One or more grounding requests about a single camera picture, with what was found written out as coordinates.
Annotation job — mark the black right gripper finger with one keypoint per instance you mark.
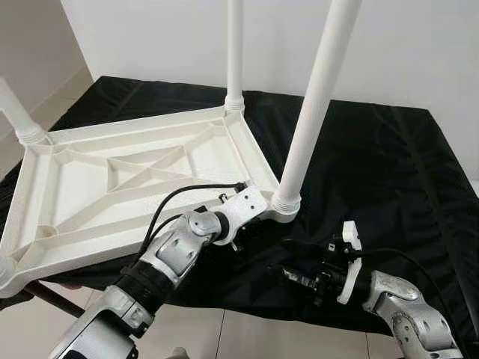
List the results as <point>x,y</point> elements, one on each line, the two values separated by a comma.
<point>307,247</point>
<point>293,277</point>

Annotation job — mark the white plastic table top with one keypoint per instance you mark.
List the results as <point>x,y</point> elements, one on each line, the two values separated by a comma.
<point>90,179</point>

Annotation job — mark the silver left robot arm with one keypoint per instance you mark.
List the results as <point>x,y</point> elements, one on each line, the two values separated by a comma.
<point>165,254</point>

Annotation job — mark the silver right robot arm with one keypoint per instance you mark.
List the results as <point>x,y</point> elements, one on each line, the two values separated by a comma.
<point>412,314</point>

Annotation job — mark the black table cloth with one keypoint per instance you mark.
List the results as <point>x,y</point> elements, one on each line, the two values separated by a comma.
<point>397,172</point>

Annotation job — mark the grey left robot leg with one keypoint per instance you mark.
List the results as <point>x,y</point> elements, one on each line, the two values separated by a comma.
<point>179,354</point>

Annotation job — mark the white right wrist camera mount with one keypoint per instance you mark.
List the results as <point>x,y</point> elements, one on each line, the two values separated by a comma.
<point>350,254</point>

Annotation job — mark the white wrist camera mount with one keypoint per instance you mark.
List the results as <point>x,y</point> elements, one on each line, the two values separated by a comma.
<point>350,254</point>
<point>243,209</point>

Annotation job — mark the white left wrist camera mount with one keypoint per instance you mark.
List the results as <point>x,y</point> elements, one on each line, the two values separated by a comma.
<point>243,209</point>

